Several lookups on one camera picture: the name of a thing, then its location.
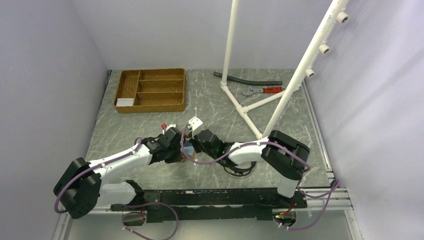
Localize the white card stack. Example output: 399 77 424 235
115 98 135 107

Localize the orange card holder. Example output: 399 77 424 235
181 132 196 160

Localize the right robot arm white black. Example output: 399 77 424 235
190 129 310 208

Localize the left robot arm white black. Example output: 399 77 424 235
53 127 184 219

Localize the woven brown organizer tray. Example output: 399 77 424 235
113 68 187 114

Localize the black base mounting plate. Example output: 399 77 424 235
110 187 307 223

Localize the black foam tube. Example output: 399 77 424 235
227 75 283 86

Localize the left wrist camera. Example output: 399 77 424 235
161 123 177 132

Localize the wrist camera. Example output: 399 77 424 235
188 116 204 136
161 123 177 132

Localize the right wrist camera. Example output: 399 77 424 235
188 116 204 136

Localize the coiled black cable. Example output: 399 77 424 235
223 160 257 177

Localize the aluminium rail frame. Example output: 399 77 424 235
52 82 362 240

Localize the white PVC pipe frame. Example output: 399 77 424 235
218 0 350 140

